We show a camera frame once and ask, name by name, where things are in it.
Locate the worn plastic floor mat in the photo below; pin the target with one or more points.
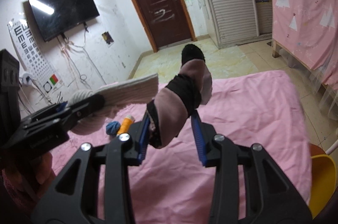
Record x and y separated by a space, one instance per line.
163 63

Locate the orange chair with white frame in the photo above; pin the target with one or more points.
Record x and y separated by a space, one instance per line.
315 148

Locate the orange thread spool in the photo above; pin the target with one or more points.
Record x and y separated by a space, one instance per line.
125 123

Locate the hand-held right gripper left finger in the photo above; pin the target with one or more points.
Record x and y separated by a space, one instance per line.
144 139

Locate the black wall television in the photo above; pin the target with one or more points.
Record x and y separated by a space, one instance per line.
60 10

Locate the beige ribbed sock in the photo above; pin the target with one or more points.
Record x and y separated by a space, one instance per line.
129 92

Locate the blue yarn ball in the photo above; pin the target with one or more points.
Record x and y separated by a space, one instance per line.
112 129

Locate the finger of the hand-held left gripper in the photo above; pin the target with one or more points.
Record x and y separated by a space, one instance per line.
84 110
56 108

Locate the yellow plastic bin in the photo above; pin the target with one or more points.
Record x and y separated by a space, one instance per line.
320 181

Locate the pink bed sheet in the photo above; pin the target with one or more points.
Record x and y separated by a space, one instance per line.
250 108

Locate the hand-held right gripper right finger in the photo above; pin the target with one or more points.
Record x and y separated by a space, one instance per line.
197 134

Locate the pink and black sock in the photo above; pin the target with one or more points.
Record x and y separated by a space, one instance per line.
171 105

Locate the pink tree-print curtain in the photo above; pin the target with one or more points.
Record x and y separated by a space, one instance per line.
303 2

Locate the open wall junction box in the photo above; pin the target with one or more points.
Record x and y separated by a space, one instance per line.
107 38

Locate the eye chart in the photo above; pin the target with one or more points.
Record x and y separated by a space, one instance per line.
29 47

